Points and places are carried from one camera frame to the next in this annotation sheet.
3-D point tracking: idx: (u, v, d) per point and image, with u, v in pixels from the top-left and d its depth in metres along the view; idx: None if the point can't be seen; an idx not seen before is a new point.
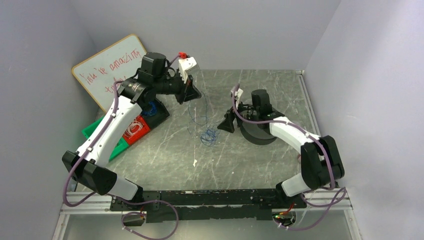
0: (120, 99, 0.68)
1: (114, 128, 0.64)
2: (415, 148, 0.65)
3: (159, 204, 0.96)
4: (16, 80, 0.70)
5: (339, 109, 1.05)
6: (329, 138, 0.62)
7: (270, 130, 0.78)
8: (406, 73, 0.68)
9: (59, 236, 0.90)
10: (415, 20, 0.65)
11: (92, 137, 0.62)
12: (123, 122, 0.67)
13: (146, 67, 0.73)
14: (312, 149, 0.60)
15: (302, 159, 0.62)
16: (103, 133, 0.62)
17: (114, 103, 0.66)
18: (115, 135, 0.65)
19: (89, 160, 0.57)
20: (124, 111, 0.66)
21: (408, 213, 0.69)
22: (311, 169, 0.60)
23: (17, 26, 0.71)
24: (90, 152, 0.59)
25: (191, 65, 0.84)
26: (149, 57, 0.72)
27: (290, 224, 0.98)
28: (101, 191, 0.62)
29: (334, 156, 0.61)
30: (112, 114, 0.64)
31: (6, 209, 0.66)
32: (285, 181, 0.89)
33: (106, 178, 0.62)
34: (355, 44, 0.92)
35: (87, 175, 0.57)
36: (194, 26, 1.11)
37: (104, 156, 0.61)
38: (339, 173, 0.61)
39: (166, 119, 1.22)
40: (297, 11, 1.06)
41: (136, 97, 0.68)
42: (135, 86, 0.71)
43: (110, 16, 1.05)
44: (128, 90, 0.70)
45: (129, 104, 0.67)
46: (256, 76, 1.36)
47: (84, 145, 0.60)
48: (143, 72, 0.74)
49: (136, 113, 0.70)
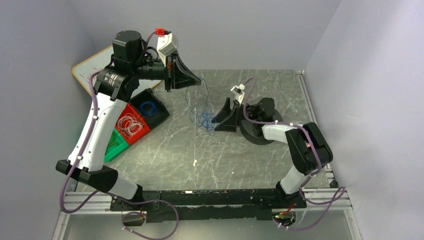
0: (99, 96, 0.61)
1: (99, 131, 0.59)
2: (414, 148, 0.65)
3: (158, 204, 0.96)
4: (15, 80, 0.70)
5: (339, 109, 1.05)
6: (312, 123, 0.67)
7: (264, 134, 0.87)
8: (405, 74, 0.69)
9: (59, 236, 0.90)
10: (415, 21, 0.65)
11: (80, 142, 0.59)
12: (109, 122, 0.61)
13: (119, 53, 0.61)
14: (294, 133, 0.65)
15: (289, 144, 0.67)
16: (90, 138, 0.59)
17: (93, 102, 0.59)
18: (103, 137, 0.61)
19: (82, 168, 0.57)
20: (106, 111, 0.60)
21: (408, 213, 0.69)
22: (297, 152, 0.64)
23: (17, 27, 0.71)
24: (81, 160, 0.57)
25: (165, 43, 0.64)
26: (119, 40, 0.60)
27: (290, 224, 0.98)
28: (104, 187, 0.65)
29: (318, 139, 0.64)
30: (93, 117, 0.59)
31: (7, 209, 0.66)
32: (283, 179, 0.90)
33: (104, 177, 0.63)
34: (355, 44, 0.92)
35: (83, 181, 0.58)
36: (194, 27, 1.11)
37: (97, 160, 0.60)
38: (327, 156, 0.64)
39: (166, 119, 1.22)
40: (297, 12, 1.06)
41: (115, 93, 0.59)
42: (112, 77, 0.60)
43: (110, 15, 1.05)
44: (105, 84, 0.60)
45: (110, 103, 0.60)
46: (256, 76, 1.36)
47: (74, 154, 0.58)
48: (118, 59, 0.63)
49: (121, 108, 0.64)
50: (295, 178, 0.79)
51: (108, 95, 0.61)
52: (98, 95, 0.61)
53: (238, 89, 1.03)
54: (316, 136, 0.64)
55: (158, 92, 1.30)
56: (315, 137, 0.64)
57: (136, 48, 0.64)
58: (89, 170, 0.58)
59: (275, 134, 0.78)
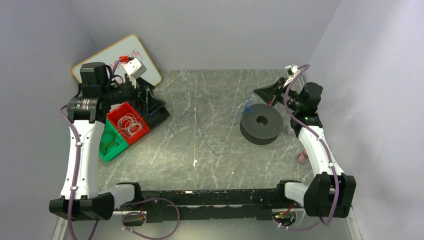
0: (76, 125, 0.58)
1: (87, 156, 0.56)
2: (415, 149, 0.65)
3: (158, 203, 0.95)
4: (15, 80, 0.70)
5: (338, 109, 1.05)
6: (351, 179, 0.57)
7: (300, 139, 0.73)
8: (405, 75, 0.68)
9: (59, 236, 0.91)
10: (415, 20, 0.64)
11: (69, 175, 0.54)
12: (93, 146, 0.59)
13: (87, 79, 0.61)
14: (326, 183, 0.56)
15: (312, 183, 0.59)
16: (80, 166, 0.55)
17: (72, 131, 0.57)
18: (92, 162, 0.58)
19: (80, 198, 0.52)
20: (88, 135, 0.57)
21: (407, 215, 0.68)
22: (315, 198, 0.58)
23: (17, 27, 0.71)
24: (77, 190, 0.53)
25: (136, 68, 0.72)
26: (86, 68, 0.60)
27: (289, 224, 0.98)
28: (107, 216, 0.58)
29: (344, 200, 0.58)
30: (77, 143, 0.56)
31: (7, 208, 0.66)
32: (289, 183, 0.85)
33: (106, 203, 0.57)
34: (355, 44, 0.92)
35: (87, 212, 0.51)
36: (194, 26, 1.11)
37: (93, 186, 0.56)
38: (341, 214, 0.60)
39: (165, 119, 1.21)
40: (297, 12, 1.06)
41: (93, 115, 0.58)
42: (85, 102, 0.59)
43: (109, 16, 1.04)
44: (78, 111, 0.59)
45: (89, 126, 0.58)
46: (256, 76, 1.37)
47: (66, 187, 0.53)
48: (88, 86, 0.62)
49: (101, 131, 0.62)
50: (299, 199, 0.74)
51: (86, 118, 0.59)
52: (74, 123, 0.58)
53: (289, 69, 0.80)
54: (343, 196, 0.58)
55: (158, 92, 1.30)
56: (343, 195, 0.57)
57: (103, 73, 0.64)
58: (88, 197, 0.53)
59: (309, 148, 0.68)
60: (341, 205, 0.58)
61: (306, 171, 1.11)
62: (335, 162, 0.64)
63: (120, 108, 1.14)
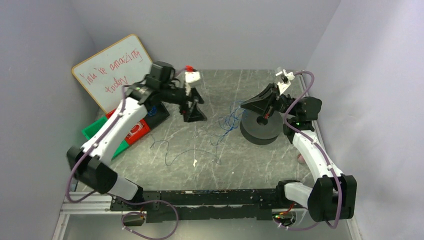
0: (128, 100, 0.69)
1: (119, 127, 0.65)
2: (415, 149, 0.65)
3: (159, 204, 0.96)
4: (15, 80, 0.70)
5: (338, 109, 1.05)
6: (351, 179, 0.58)
7: (293, 142, 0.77)
8: (406, 74, 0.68)
9: (59, 236, 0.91)
10: (415, 20, 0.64)
11: (98, 133, 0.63)
12: (128, 123, 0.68)
13: (153, 73, 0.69)
14: (329, 185, 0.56)
15: (314, 188, 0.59)
16: (109, 131, 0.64)
17: (122, 103, 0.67)
18: (119, 134, 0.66)
19: (94, 155, 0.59)
20: (130, 112, 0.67)
21: (407, 214, 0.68)
22: (320, 202, 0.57)
23: (17, 27, 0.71)
24: (95, 148, 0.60)
25: (195, 79, 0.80)
26: (157, 65, 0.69)
27: (289, 224, 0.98)
28: (102, 190, 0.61)
29: (348, 200, 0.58)
30: (119, 114, 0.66)
31: (7, 208, 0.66)
32: (288, 185, 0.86)
33: (108, 177, 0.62)
34: (355, 44, 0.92)
35: (91, 170, 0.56)
36: (194, 25, 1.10)
37: (107, 154, 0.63)
38: (346, 215, 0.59)
39: (166, 119, 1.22)
40: (297, 11, 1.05)
41: (142, 100, 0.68)
42: (142, 90, 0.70)
43: (110, 16, 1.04)
44: (135, 93, 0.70)
45: (136, 106, 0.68)
46: (256, 76, 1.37)
47: (90, 141, 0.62)
48: (150, 79, 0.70)
49: (140, 115, 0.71)
50: (302, 201, 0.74)
51: (137, 100, 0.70)
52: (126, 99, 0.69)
53: (285, 76, 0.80)
54: (347, 197, 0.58)
55: None
56: (346, 196, 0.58)
57: (167, 75, 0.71)
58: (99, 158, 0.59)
59: (306, 154, 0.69)
60: (345, 205, 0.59)
61: (306, 171, 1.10)
62: (334, 164, 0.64)
63: None
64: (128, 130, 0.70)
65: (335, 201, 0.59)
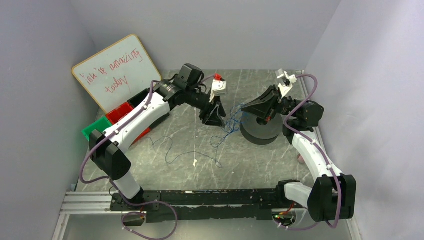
0: (154, 95, 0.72)
1: (142, 119, 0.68)
2: (415, 149, 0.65)
3: (158, 204, 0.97)
4: (15, 80, 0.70)
5: (338, 109, 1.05)
6: (350, 179, 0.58)
7: (293, 143, 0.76)
8: (406, 74, 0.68)
9: (59, 236, 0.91)
10: (415, 20, 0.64)
11: (121, 121, 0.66)
12: (150, 117, 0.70)
13: (183, 73, 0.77)
14: (329, 185, 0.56)
15: (314, 189, 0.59)
16: (132, 121, 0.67)
17: (148, 97, 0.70)
18: (140, 126, 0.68)
19: (113, 142, 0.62)
20: (155, 107, 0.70)
21: (407, 214, 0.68)
22: (319, 203, 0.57)
23: (17, 27, 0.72)
24: (116, 135, 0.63)
25: (221, 88, 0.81)
26: (188, 67, 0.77)
27: (289, 224, 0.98)
28: (114, 176, 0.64)
29: (348, 200, 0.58)
30: (144, 106, 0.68)
31: (7, 208, 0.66)
32: (288, 184, 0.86)
33: (122, 165, 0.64)
34: (355, 44, 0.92)
35: (108, 156, 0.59)
36: (194, 25, 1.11)
37: (126, 142, 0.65)
38: (347, 215, 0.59)
39: (166, 119, 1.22)
40: (297, 11, 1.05)
41: (168, 97, 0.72)
42: (170, 87, 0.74)
43: (110, 16, 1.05)
44: (162, 89, 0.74)
45: (161, 102, 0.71)
46: (256, 76, 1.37)
47: (112, 128, 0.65)
48: (180, 79, 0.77)
49: (163, 111, 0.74)
50: (302, 201, 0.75)
51: (163, 96, 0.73)
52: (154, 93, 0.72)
53: (286, 79, 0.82)
54: (347, 197, 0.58)
55: None
56: (346, 196, 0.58)
57: (196, 78, 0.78)
58: (118, 145, 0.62)
59: (307, 155, 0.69)
60: (345, 205, 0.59)
61: (306, 171, 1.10)
62: (333, 164, 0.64)
63: (120, 107, 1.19)
64: (149, 124, 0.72)
65: (335, 201, 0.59)
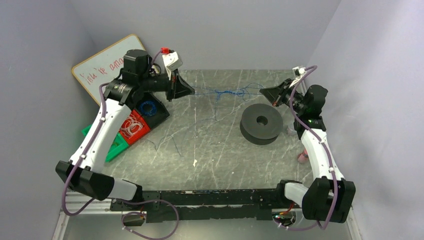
0: (107, 102, 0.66)
1: (105, 132, 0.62)
2: (415, 149, 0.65)
3: (159, 204, 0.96)
4: (16, 80, 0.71)
5: (338, 109, 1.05)
6: (350, 185, 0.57)
7: (301, 139, 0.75)
8: (406, 74, 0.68)
9: (59, 236, 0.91)
10: (415, 20, 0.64)
11: (84, 144, 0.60)
12: (113, 127, 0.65)
13: (128, 66, 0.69)
14: (326, 186, 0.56)
15: (311, 187, 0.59)
16: (96, 138, 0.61)
17: (102, 107, 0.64)
18: (106, 141, 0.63)
19: (85, 167, 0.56)
20: (114, 114, 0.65)
21: (408, 214, 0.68)
22: (313, 202, 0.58)
23: (17, 28, 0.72)
24: (84, 159, 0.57)
25: (172, 60, 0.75)
26: (130, 56, 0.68)
27: (290, 224, 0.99)
28: (102, 196, 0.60)
29: (343, 204, 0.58)
30: (101, 118, 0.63)
31: (7, 208, 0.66)
32: (288, 184, 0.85)
33: (105, 183, 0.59)
34: (355, 44, 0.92)
35: (84, 183, 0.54)
36: (194, 26, 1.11)
37: (99, 162, 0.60)
38: (339, 219, 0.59)
39: (166, 119, 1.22)
40: (297, 12, 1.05)
41: (123, 99, 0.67)
42: (122, 88, 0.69)
43: (110, 16, 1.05)
44: (114, 91, 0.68)
45: (117, 107, 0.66)
46: (256, 76, 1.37)
47: (77, 153, 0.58)
48: (127, 72, 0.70)
49: (124, 115, 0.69)
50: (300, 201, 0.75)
51: (117, 100, 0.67)
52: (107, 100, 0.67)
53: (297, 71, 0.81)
54: (342, 200, 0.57)
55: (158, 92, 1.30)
56: (341, 200, 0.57)
57: (144, 65, 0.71)
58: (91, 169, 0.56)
59: (311, 153, 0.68)
60: (339, 209, 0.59)
61: (306, 171, 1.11)
62: (336, 167, 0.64)
63: None
64: (115, 134, 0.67)
65: (330, 203, 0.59)
